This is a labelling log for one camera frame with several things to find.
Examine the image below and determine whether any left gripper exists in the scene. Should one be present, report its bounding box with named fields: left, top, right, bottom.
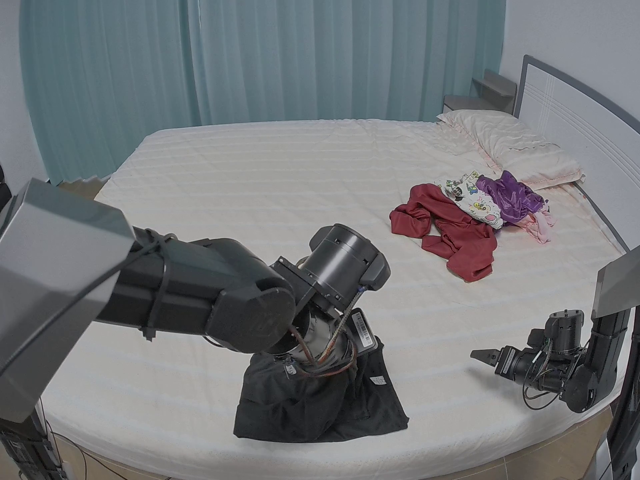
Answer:
left=287, top=308, right=378, bottom=375

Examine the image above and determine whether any black T-shirt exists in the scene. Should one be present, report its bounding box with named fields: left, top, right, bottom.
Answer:
left=233, top=335, right=411, bottom=444

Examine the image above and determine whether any bed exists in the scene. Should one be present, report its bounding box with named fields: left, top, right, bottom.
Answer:
left=37, top=54, right=640, bottom=476

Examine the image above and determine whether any purple garment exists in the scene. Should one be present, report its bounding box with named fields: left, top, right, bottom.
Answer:
left=475, top=170, right=546, bottom=224

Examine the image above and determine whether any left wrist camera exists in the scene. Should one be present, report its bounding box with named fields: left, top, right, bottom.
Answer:
left=361, top=252, right=392, bottom=291

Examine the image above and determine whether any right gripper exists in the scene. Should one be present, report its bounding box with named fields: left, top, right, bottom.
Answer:
left=470, top=346, right=536, bottom=383

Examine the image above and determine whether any grey bedside table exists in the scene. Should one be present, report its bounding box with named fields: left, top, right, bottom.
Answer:
left=443, top=69, right=517, bottom=115

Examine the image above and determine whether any cream pillow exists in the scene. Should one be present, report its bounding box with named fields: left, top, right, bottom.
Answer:
left=435, top=109, right=587, bottom=191

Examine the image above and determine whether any white printed garment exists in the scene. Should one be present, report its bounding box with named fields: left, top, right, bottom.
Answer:
left=434, top=170, right=505, bottom=230

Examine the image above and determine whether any blue-green curtain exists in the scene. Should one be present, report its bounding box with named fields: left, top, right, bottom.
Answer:
left=20, top=0, right=506, bottom=186

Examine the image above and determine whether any black cable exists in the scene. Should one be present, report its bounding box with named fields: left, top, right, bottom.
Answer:
left=522, top=380, right=567, bottom=411

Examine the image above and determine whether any pink garment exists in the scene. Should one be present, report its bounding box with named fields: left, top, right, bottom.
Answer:
left=520, top=208, right=557, bottom=245

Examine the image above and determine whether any dark red garment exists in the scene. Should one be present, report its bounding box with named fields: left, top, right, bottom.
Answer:
left=390, top=183, right=498, bottom=283

